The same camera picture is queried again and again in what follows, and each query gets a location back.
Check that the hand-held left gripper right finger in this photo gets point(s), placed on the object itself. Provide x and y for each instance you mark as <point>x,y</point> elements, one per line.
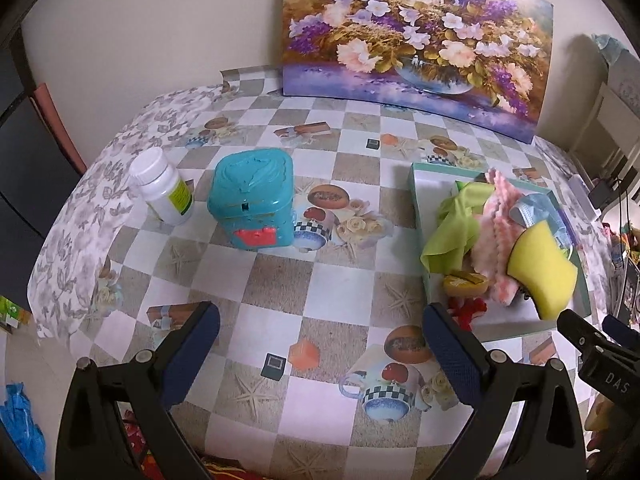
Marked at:
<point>452,355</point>

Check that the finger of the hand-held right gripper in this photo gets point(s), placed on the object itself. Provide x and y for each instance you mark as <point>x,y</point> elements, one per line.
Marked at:
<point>577,332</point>
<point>625,335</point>

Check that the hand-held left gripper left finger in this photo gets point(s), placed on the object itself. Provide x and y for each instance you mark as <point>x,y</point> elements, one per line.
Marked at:
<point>192,355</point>

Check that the yellow sponge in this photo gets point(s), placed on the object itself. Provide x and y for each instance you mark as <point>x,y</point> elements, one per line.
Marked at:
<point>542,270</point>

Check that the yellow brown soft toy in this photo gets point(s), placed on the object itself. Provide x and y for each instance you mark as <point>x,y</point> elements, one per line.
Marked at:
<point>465,282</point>

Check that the green cloth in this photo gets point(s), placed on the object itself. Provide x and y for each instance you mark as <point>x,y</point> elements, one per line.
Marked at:
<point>450,235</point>

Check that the pink zigzag cloth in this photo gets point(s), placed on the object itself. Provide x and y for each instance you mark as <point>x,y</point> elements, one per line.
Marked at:
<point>495,230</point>

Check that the blue face mask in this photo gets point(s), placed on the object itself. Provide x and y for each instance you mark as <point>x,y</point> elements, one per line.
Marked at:
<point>535,207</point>

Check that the white tray with teal rim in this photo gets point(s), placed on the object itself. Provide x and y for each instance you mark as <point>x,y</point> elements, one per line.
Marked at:
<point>422,180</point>

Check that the colourful plastic clutter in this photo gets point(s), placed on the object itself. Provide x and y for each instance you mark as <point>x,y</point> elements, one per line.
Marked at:
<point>627,240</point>

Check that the red patterned cloth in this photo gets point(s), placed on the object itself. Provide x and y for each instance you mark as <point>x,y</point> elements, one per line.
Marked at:
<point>135,435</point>

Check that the checked printed tablecloth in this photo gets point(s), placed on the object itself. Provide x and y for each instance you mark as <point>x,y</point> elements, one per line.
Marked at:
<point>300,280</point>

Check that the black power adapter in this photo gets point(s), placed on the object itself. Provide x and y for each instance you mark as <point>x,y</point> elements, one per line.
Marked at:
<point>600,192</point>

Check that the white power strip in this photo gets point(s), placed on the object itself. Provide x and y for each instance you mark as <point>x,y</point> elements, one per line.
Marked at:
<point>580,190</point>

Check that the white pill bottle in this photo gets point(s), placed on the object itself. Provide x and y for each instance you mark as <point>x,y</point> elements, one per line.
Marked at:
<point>160,190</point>

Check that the teal plastic container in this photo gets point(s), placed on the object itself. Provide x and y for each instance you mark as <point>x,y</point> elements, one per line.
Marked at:
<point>250,190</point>

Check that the green box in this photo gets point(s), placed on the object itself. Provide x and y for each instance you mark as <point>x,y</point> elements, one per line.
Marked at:
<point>12,312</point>

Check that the blue plastic glove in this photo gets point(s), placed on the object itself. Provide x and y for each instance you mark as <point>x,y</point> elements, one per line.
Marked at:
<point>20,425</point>

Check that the white wooden shelf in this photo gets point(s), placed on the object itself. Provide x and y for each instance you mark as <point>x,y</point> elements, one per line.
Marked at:
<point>615,110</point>

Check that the dark cabinet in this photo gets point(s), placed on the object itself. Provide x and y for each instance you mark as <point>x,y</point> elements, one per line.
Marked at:
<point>20,160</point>

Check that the flower painting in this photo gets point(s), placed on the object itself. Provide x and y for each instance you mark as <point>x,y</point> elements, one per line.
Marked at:
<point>400,35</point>

